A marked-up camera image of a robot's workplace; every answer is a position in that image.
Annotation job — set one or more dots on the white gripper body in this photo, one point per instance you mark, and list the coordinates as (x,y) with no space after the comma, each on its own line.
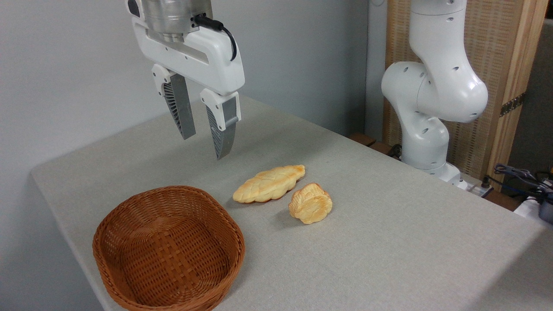
(207,60)

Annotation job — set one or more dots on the wooden woven screen panel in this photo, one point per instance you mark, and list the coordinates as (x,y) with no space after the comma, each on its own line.
(497,56)

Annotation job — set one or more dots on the long braided bread loaf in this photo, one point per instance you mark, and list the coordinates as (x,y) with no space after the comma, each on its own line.
(268,184)

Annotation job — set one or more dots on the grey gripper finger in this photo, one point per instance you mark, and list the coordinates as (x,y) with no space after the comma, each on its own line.
(224,116)
(180,108)

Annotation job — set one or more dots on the grey device box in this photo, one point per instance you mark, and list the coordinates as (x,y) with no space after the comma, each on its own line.
(547,209)

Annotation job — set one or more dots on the brown woven wicker basket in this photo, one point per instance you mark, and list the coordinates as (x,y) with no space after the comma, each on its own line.
(168,255)

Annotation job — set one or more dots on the metal screen hinge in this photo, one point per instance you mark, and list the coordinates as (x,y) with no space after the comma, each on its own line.
(512,105)

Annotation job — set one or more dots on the black plug at robot base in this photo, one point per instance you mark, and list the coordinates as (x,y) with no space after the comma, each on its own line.
(486,182)

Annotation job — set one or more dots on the round ridged bread bun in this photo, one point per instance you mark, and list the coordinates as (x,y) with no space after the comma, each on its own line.
(310,204)

